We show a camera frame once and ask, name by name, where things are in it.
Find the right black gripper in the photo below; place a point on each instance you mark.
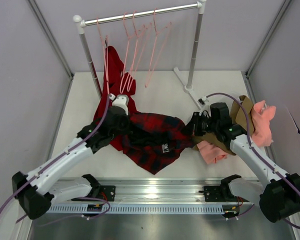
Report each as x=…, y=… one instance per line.
x=193, y=124

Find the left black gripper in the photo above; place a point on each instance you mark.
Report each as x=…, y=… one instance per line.
x=125, y=122

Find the red plaid skirt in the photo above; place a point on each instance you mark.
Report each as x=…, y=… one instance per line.
x=155, y=140

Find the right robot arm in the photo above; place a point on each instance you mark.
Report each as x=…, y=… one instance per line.
x=277, y=194

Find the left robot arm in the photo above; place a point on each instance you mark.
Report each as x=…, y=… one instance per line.
x=40, y=188

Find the pink hanger holding dress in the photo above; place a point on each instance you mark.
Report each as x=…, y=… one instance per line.
x=105, y=56

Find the brown garment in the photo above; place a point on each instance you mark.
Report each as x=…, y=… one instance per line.
x=235, y=130

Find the red dress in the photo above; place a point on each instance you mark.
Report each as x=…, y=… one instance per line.
x=115, y=70

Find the pink garment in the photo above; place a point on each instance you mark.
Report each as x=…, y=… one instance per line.
x=260, y=114

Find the white clothes rack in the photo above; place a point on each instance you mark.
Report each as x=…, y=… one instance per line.
x=187, y=83

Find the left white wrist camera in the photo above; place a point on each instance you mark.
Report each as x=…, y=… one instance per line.
x=120, y=101

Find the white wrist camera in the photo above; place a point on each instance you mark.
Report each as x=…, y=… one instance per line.
x=120, y=101
x=203, y=100

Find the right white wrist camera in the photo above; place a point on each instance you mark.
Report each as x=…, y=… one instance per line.
x=203, y=100

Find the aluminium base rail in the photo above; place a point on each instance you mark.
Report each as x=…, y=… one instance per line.
x=158, y=190

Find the white slotted cable duct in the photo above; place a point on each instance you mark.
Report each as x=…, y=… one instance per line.
x=120, y=208

